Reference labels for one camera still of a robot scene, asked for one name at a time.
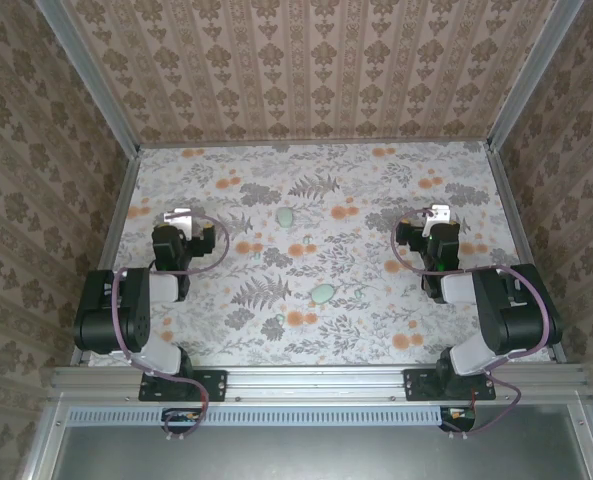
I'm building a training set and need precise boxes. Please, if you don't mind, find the grey metal sheet panel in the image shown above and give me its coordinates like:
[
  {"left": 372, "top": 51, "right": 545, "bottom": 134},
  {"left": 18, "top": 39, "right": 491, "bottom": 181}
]
[{"left": 23, "top": 403, "right": 593, "bottom": 480}]

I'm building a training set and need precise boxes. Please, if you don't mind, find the aluminium table side rail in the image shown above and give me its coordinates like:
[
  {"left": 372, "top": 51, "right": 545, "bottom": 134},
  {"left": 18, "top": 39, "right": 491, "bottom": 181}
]
[
  {"left": 70, "top": 147, "right": 145, "bottom": 366},
  {"left": 485, "top": 142, "right": 570, "bottom": 364}
]

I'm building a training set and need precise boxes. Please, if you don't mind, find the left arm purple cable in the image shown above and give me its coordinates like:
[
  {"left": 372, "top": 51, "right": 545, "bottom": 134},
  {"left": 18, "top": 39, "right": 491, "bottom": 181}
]
[{"left": 110, "top": 209, "right": 231, "bottom": 444}]

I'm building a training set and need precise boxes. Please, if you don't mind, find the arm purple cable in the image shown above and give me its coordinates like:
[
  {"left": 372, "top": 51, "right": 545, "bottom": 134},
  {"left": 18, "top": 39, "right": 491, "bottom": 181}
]
[
  {"left": 110, "top": 209, "right": 231, "bottom": 444},
  {"left": 391, "top": 208, "right": 551, "bottom": 441}
]

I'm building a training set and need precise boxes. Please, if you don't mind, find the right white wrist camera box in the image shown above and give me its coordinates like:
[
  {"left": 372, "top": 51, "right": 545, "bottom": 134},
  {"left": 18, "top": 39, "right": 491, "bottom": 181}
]
[{"left": 422, "top": 203, "right": 451, "bottom": 237}]

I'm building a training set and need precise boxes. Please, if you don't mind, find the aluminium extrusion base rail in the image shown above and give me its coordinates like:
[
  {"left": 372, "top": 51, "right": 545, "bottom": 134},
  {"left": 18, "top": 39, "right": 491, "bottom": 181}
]
[{"left": 50, "top": 364, "right": 590, "bottom": 404}]

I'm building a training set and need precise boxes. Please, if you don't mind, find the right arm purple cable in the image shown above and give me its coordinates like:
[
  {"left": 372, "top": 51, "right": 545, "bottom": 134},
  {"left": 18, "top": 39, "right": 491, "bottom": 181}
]
[{"left": 391, "top": 208, "right": 551, "bottom": 441}]

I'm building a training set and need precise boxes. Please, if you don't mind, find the connector with coloured wires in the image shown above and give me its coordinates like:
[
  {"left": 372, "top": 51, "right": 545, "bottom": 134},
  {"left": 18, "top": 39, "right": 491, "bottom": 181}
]
[
  {"left": 161, "top": 407, "right": 203, "bottom": 427},
  {"left": 439, "top": 406, "right": 477, "bottom": 427}
]

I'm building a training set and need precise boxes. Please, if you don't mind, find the aluminium frame corner post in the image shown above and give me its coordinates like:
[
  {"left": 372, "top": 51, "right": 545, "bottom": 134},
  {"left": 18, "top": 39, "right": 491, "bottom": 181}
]
[
  {"left": 34, "top": 0, "right": 142, "bottom": 157},
  {"left": 486, "top": 0, "right": 586, "bottom": 151}
]

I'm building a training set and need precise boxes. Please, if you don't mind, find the grey slotted cable duct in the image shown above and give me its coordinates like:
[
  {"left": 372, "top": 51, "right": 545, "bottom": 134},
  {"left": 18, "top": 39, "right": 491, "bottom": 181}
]
[{"left": 68, "top": 405, "right": 440, "bottom": 427}]

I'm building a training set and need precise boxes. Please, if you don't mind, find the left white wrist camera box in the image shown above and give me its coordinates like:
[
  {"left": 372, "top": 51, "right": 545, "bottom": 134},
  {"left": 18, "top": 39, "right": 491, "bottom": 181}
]
[{"left": 162, "top": 208, "right": 198, "bottom": 237}]

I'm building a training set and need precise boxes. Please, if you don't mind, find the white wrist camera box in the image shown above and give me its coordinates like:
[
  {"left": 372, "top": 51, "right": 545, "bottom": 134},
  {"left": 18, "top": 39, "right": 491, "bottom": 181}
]
[
  {"left": 162, "top": 208, "right": 198, "bottom": 237},
  {"left": 422, "top": 203, "right": 451, "bottom": 237}
]

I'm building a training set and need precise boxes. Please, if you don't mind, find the floral patterned table cover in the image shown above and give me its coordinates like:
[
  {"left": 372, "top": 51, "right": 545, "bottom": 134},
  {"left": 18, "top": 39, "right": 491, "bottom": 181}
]
[{"left": 88, "top": 141, "right": 552, "bottom": 366}]

